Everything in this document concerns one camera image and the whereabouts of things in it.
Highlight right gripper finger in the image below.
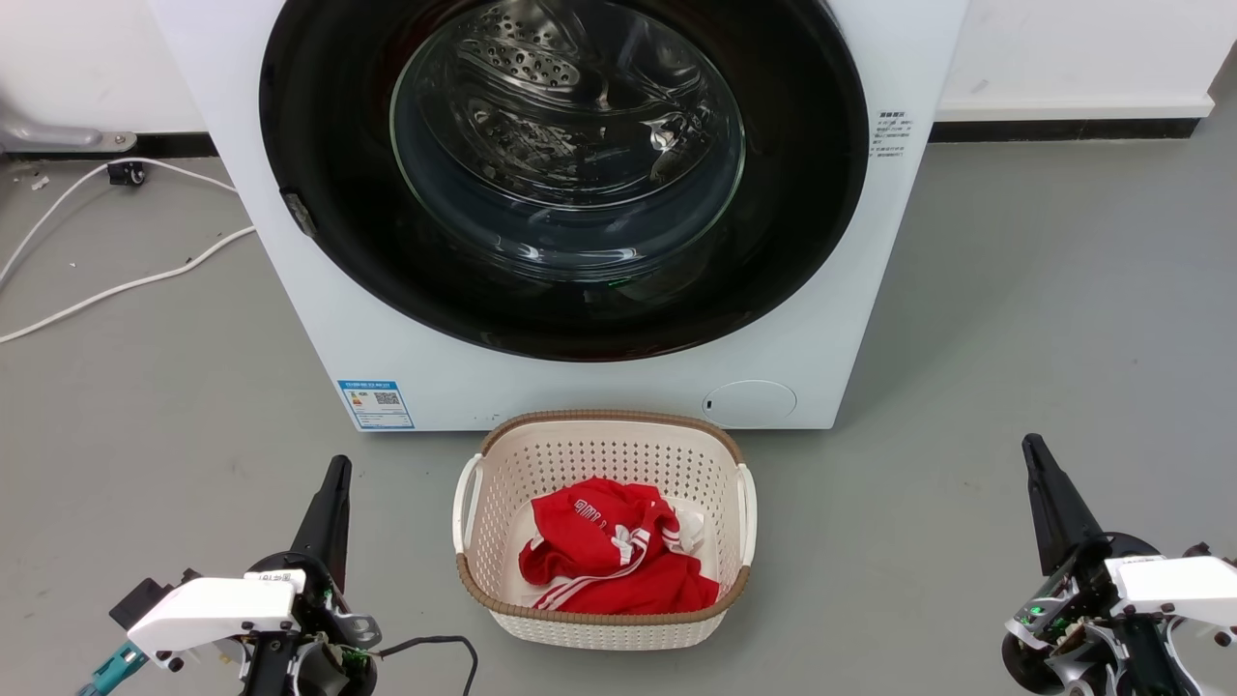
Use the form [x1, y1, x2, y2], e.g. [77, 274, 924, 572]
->
[1022, 434, 1076, 577]
[1032, 434, 1107, 558]

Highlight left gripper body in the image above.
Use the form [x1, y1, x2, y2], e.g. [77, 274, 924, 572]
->
[242, 551, 382, 696]

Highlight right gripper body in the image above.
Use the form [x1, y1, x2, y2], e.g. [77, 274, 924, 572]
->
[1001, 535, 1192, 696]

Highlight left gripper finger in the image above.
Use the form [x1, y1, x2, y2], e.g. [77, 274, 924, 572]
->
[321, 456, 353, 583]
[290, 456, 343, 567]

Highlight round black washer door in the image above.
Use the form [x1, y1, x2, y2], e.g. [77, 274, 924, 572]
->
[258, 0, 871, 363]

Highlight white front-load washing machine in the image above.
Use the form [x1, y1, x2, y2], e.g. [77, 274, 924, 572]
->
[145, 0, 970, 433]

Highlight stainless steel washer drum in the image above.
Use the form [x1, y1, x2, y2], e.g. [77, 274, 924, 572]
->
[416, 0, 737, 214]

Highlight blue energy label sticker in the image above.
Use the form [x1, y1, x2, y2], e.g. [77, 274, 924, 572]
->
[337, 379, 416, 431]

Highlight red garment with white stripes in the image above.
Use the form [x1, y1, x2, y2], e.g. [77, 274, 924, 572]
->
[518, 477, 721, 617]

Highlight cream perforated laundry basket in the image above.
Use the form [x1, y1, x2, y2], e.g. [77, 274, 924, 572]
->
[452, 410, 758, 652]

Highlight round white filter cover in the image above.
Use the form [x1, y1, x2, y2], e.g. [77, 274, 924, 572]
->
[702, 379, 798, 427]

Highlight printed text sticker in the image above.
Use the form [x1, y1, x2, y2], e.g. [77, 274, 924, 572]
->
[872, 109, 913, 161]

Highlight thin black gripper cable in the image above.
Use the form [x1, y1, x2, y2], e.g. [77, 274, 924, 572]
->
[375, 635, 480, 696]

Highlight teal cable connector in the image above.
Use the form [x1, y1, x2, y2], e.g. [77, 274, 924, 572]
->
[75, 642, 146, 696]

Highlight white floor cable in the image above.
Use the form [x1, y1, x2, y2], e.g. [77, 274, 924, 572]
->
[0, 157, 240, 283]
[0, 225, 257, 345]

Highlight grey metal bracket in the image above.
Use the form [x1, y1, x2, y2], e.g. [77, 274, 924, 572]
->
[0, 95, 138, 154]

